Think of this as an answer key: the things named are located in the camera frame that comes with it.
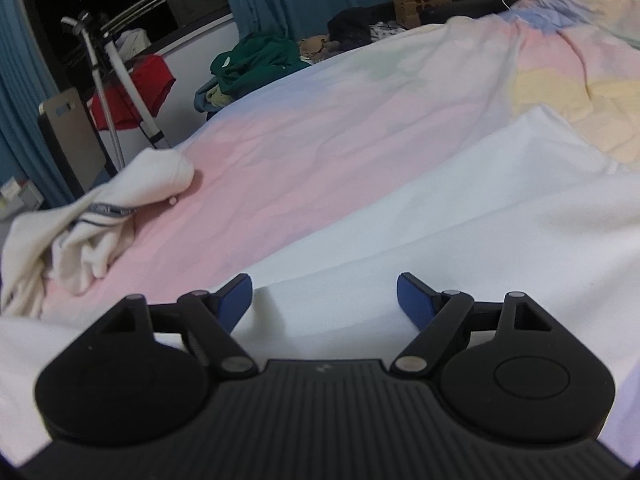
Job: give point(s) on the white tape-trim jacket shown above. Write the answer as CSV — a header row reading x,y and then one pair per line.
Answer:
x,y
100,235

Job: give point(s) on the beige garment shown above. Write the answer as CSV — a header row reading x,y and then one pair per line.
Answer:
x,y
312,47

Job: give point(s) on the white patterned garment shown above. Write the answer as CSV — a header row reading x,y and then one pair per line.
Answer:
x,y
387,31

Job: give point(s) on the pastel tie-dye blanket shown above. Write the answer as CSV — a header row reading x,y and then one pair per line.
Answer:
x,y
310,125

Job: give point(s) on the green garment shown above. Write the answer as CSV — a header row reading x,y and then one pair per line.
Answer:
x,y
255,60

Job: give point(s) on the standing garment steamer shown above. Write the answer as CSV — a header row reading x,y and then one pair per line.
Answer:
x,y
125,80

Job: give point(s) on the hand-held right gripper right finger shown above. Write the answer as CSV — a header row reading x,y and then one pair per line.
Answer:
x,y
415,301

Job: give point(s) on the red garment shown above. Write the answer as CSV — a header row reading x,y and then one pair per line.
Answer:
x,y
150,80

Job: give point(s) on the white hanging cloth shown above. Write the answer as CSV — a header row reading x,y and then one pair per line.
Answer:
x,y
134,40

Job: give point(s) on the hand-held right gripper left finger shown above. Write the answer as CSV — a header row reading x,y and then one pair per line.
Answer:
x,y
235,296

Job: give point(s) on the blue and yellow clothes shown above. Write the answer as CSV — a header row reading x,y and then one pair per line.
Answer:
x,y
215,100

